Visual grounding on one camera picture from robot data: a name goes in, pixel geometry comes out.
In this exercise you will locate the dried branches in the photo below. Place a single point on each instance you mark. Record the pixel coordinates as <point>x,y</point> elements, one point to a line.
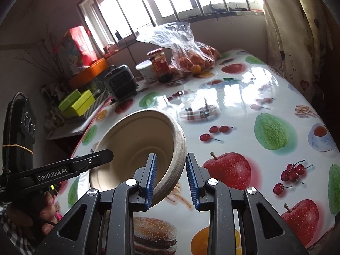
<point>39,58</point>

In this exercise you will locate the glass jar with red label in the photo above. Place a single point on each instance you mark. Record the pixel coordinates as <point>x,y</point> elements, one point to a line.
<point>158,63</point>

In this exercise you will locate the small grey heater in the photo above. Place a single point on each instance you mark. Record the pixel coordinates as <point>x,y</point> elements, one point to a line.
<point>120,83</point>

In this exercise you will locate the grey flat board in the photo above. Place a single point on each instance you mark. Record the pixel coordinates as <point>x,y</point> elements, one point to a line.
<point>66,131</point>

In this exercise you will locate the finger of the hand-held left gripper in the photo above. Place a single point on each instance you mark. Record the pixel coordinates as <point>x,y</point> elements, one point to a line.
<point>93,159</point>

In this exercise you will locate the green box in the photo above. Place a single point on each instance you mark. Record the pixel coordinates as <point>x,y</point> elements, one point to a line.
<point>82,103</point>
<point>67,101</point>

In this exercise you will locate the window with metal bars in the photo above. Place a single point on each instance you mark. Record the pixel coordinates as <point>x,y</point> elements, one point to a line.
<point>164,2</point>

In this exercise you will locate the fruit print tablecloth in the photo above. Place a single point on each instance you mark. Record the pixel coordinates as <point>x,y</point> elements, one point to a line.
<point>239,106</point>

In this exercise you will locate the clear plastic bag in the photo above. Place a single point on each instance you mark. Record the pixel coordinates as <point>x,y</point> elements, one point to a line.
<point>180,39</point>

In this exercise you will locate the striped box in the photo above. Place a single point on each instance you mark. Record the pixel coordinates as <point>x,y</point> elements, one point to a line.
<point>98,103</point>

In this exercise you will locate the pile of oranges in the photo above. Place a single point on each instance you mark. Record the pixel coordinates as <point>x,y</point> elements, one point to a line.
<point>196,61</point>

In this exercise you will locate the white plastic tub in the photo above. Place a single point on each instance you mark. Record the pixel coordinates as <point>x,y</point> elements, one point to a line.
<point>144,71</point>

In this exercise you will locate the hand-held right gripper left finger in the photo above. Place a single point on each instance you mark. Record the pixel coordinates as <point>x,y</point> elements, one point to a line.
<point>151,180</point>

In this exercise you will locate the person's left hand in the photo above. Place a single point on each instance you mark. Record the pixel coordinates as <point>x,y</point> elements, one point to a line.
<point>47,209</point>

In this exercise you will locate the white ribbed paper plate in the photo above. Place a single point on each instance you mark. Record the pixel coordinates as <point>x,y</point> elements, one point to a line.
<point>83,186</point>

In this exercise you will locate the colourful printed box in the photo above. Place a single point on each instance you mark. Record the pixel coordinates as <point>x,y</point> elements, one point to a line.
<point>67,55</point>

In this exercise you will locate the person's left forearm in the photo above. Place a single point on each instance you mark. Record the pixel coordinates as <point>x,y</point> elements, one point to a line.
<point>13,239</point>

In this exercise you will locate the patterned curtain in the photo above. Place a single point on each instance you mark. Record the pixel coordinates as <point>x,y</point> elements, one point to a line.
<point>289,32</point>

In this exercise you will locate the small dark bottle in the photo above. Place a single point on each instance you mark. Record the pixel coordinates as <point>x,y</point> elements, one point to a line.
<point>117,35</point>

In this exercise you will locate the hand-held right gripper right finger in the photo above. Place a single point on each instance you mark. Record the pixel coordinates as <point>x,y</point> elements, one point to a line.
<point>193,183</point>

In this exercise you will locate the orange box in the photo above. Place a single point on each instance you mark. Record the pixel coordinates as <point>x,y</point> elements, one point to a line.
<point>90,73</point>

